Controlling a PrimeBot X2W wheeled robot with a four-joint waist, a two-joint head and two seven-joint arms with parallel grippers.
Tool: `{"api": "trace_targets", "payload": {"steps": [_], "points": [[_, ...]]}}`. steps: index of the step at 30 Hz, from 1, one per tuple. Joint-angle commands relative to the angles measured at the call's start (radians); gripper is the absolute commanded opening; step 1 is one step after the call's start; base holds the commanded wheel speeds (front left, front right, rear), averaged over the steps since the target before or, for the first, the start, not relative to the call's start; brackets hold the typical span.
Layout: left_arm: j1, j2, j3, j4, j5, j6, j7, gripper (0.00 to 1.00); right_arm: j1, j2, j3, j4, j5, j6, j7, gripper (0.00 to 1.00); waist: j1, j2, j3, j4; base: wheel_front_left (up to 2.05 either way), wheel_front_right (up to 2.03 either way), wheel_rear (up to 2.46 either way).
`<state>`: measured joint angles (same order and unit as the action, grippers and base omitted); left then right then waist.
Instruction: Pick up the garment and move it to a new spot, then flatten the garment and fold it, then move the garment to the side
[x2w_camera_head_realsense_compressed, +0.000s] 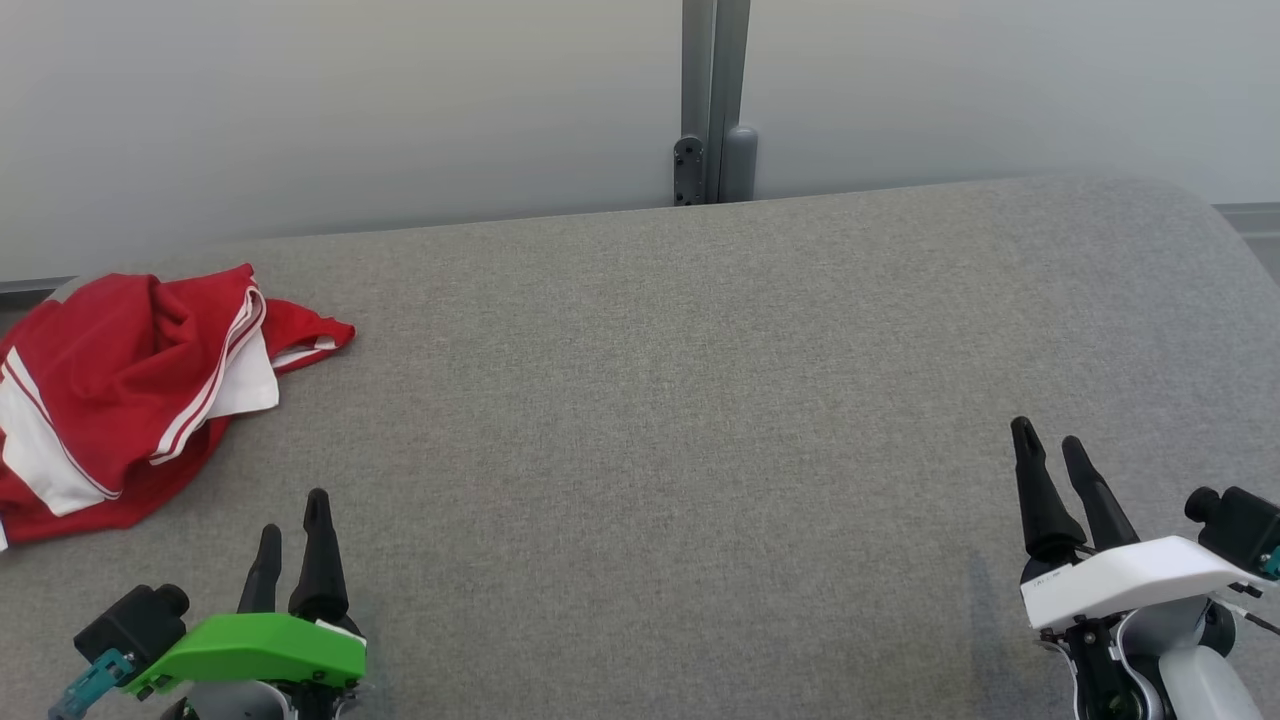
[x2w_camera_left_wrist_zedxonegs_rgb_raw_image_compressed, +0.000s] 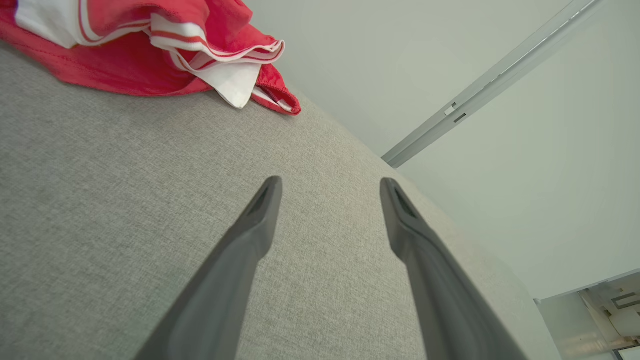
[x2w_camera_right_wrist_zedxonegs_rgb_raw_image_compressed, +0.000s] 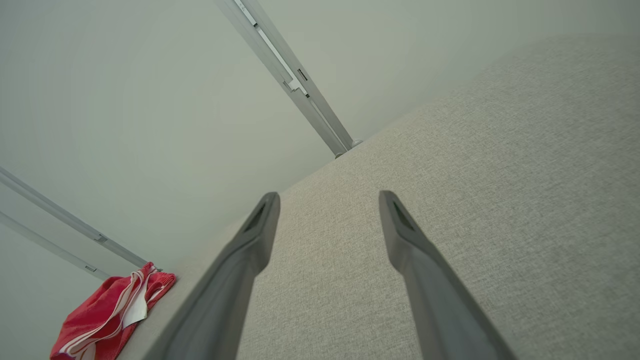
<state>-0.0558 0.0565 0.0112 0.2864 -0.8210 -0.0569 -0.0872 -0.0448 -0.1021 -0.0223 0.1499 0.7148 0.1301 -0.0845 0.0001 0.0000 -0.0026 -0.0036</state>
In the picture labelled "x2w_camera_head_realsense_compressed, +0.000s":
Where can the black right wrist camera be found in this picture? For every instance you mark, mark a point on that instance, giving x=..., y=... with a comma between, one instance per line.
x=1240, y=525

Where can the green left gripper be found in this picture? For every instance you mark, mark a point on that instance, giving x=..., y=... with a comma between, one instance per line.
x=260, y=645

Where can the grey metal post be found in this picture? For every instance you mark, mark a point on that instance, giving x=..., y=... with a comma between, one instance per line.
x=715, y=70

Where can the teal camera connector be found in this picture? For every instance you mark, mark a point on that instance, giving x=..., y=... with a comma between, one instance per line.
x=90, y=685
x=1273, y=563

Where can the grey wall baseboard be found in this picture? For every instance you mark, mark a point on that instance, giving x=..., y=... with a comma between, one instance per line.
x=1250, y=218

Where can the grey metal frame corner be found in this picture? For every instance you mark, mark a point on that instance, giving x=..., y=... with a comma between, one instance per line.
x=35, y=287

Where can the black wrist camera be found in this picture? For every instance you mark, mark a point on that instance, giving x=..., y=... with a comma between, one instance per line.
x=1240, y=525
x=135, y=625

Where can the black post bracket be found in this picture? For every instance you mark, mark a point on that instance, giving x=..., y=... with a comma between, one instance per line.
x=688, y=170

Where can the teal left camera connector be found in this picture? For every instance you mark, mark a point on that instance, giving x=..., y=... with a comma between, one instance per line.
x=90, y=685

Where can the grey cylinder post foot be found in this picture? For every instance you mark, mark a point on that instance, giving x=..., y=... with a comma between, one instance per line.
x=740, y=165

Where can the teal right camera connector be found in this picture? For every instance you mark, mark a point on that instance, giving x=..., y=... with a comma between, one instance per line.
x=1273, y=563

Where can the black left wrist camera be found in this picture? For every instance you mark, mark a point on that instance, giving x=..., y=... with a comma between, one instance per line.
x=135, y=625

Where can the red and white jersey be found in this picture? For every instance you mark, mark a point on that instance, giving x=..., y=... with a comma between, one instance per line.
x=312, y=325

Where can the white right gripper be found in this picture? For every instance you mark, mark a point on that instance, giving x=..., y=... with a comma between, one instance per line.
x=1130, y=580

